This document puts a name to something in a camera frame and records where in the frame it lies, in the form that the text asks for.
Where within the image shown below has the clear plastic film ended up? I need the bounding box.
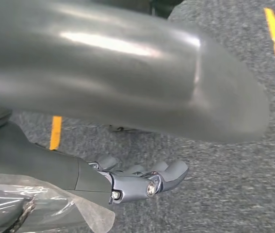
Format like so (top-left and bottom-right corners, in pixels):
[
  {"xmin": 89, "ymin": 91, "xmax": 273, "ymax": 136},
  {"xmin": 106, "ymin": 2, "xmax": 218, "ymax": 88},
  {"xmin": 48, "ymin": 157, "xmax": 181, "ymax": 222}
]
[{"xmin": 0, "ymin": 173, "xmax": 115, "ymax": 233}]

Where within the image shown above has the black braided cable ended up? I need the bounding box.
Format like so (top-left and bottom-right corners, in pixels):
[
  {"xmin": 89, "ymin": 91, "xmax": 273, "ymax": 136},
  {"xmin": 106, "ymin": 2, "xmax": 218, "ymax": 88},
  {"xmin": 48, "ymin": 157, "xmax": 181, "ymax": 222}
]
[{"xmin": 5, "ymin": 197, "xmax": 36, "ymax": 233}]

